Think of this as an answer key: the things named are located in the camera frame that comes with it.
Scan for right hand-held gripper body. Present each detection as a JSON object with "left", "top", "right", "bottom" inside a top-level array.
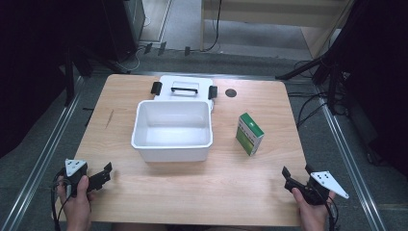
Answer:
[{"left": 302, "top": 170, "right": 350, "bottom": 206}]

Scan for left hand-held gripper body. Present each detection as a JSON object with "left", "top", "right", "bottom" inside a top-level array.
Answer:
[{"left": 64, "top": 158, "right": 93, "bottom": 197}]

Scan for green and white carton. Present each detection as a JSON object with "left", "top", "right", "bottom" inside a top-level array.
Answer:
[{"left": 235, "top": 112, "right": 266, "bottom": 157}]

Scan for white plastic storage box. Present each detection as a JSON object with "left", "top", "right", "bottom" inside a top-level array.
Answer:
[{"left": 130, "top": 99, "right": 214, "bottom": 164}]

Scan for white box lid black handle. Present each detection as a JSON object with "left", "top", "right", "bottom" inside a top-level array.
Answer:
[{"left": 150, "top": 74, "right": 218, "bottom": 112}]

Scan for person's left hand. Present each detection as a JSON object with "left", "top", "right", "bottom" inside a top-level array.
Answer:
[{"left": 56, "top": 175, "right": 96, "bottom": 224}]

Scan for person's right hand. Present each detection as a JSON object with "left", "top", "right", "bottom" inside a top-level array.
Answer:
[{"left": 291, "top": 187, "right": 337, "bottom": 225}]

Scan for black metal stand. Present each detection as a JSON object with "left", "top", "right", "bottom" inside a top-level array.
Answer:
[{"left": 61, "top": 42, "right": 95, "bottom": 108}]

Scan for black tripod stand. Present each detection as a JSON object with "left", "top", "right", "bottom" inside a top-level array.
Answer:
[{"left": 274, "top": 47, "right": 349, "bottom": 116}]

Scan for black cabinet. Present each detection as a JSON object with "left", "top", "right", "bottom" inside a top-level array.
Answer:
[{"left": 101, "top": 0, "right": 146, "bottom": 64}]

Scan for metal floor rail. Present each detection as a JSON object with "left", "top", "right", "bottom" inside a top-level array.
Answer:
[
  {"left": 315, "top": 86, "right": 388, "bottom": 231},
  {"left": 0, "top": 76, "right": 85, "bottom": 231}
]

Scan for right hand-held gripper cable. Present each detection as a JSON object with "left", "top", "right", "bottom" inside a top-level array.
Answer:
[{"left": 324, "top": 195, "right": 342, "bottom": 231}]

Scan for hand-held gripper cable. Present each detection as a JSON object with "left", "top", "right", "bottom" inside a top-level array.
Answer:
[
  {"left": 50, "top": 168, "right": 73, "bottom": 231},
  {"left": 324, "top": 195, "right": 342, "bottom": 231}
]

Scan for left hand-held gripper cable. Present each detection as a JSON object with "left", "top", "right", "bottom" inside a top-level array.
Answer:
[{"left": 50, "top": 168, "right": 73, "bottom": 231}]

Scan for black floor cables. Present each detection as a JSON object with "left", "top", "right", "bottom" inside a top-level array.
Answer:
[{"left": 287, "top": 59, "right": 350, "bottom": 130}]

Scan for white floor cable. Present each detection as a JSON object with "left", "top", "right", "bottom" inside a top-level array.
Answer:
[{"left": 120, "top": 14, "right": 152, "bottom": 74}]

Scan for wooden frame furniture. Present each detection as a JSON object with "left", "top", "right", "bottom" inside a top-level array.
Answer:
[{"left": 199, "top": 0, "right": 355, "bottom": 60}]

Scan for black hanging cable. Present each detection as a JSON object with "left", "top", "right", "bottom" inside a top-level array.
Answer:
[{"left": 204, "top": 0, "right": 223, "bottom": 53}]

